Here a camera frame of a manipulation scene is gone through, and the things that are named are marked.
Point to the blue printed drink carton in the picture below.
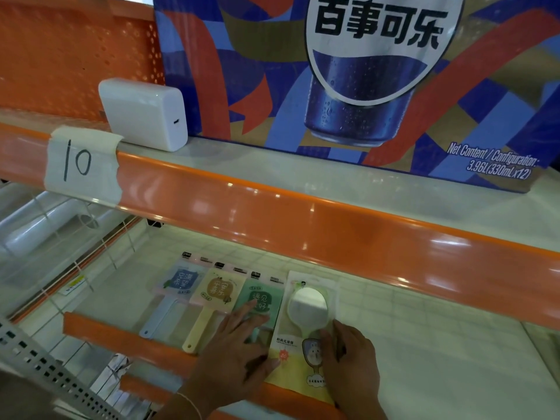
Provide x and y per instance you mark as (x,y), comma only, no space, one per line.
(218,83)

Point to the orange perforated plastic basket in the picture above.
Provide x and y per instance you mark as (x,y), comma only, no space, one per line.
(65,61)

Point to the white plastic rolls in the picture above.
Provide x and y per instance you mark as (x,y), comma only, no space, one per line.
(43,233)

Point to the small white paper tag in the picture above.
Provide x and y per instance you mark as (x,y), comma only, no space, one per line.
(96,179)

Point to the white power adapter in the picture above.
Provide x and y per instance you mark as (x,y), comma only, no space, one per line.
(140,111)

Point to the round mirror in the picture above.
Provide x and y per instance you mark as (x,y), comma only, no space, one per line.
(306,301)

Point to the person's left forearm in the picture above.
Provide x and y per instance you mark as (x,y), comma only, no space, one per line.
(175,411)

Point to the orange edged white shelf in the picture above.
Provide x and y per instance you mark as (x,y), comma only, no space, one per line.
(306,231)

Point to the person's left hand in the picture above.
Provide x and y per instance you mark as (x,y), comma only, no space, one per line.
(223,367)

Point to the person's right hand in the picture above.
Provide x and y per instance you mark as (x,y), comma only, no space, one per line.
(354,376)

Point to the white plastic film roll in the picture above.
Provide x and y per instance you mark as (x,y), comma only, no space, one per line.
(17,209)

